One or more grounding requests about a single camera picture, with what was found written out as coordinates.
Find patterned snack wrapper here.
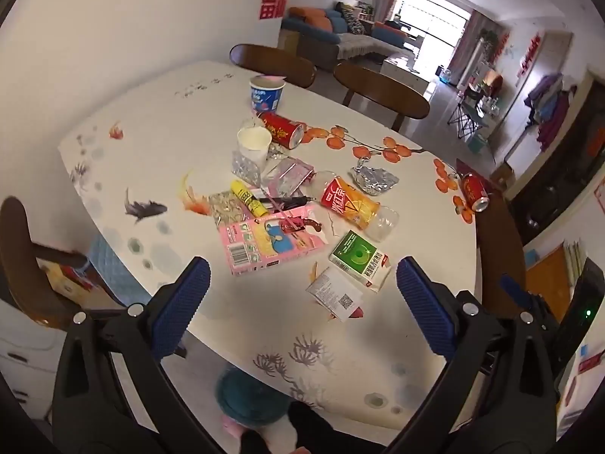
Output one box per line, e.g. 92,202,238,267
208,190,251,225

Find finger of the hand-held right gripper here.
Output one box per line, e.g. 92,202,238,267
500,273,559,336

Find clear crinkled plastic wrapper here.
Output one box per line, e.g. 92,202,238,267
231,149,264,187

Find hanging clothes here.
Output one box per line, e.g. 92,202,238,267
524,73,580,145

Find folding table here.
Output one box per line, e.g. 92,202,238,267
447,85,497,143

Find white coffee table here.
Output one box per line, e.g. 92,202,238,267
380,52,433,95

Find white paper cup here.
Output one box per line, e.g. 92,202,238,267
237,126,273,167

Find red drink can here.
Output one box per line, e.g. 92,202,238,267
459,173,491,213
258,111,306,151

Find pink curtain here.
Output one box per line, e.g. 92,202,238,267
447,9,495,86

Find green white carton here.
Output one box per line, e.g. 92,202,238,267
328,230,393,293

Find pink cardboard box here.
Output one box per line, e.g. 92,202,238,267
217,204,329,277

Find white paper packet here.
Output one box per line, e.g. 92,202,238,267
306,266,365,323

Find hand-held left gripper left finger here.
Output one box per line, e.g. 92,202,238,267
51,256,212,454

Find pink plastic bag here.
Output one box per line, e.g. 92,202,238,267
260,157,315,196

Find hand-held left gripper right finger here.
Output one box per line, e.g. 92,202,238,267
392,256,558,454

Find yellow glue stick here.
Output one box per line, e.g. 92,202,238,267
230,180,264,217

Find brown wooden chair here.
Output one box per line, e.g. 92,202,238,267
0,196,90,332
229,44,317,90
456,158,527,325
333,61,431,131

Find crumpled foil ball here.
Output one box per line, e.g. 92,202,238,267
349,160,400,198

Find dark wooden cabinet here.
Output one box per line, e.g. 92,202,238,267
508,68,605,247

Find teal waste bin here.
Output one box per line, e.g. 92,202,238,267
215,366,294,429

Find orange box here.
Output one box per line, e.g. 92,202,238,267
526,245,572,322

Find plastic bottle orange label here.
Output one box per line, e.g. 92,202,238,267
312,171,400,243

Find red yellow printed box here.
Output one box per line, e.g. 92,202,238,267
37,258,112,306

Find blue orange sofa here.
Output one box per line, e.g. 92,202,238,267
279,2,417,73

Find blue instant noodle cup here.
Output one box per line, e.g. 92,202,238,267
249,75,287,115

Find black pen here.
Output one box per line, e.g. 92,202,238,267
253,192,316,211

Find white drawer cabinet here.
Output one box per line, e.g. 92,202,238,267
0,300,64,421

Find light blue seat cushion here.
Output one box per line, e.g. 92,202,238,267
87,234,154,308

